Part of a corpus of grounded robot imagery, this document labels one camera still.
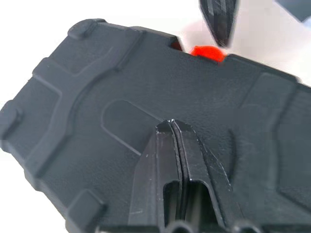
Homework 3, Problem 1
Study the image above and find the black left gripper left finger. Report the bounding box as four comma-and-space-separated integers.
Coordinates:
128, 119, 185, 226

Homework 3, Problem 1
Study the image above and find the grey blue background object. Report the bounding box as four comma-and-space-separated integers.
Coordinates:
276, 0, 311, 23

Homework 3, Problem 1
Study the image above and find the orange case latch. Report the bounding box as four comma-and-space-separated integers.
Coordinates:
189, 45, 228, 66

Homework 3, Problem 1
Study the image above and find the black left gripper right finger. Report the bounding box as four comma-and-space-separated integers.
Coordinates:
173, 120, 235, 226

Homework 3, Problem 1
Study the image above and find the black plastic tool case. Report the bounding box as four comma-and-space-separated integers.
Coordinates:
0, 18, 311, 233

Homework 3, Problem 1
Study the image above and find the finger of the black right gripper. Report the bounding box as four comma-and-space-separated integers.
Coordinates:
220, 0, 242, 48
198, 0, 225, 48

